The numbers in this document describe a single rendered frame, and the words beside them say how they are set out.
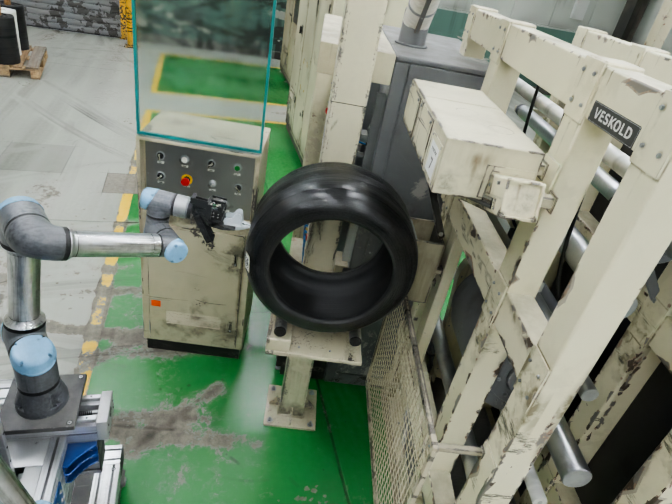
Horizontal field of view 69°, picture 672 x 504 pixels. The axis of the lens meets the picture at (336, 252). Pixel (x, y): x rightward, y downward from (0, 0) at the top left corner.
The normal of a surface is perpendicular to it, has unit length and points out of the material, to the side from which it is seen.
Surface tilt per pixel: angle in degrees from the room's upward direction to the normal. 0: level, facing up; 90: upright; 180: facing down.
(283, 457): 0
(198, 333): 90
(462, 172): 90
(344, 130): 90
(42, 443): 0
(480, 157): 90
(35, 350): 7
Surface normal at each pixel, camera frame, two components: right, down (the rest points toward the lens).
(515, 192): 0.05, 0.25
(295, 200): -0.29, -0.22
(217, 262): 0.00, 0.53
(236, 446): 0.17, -0.84
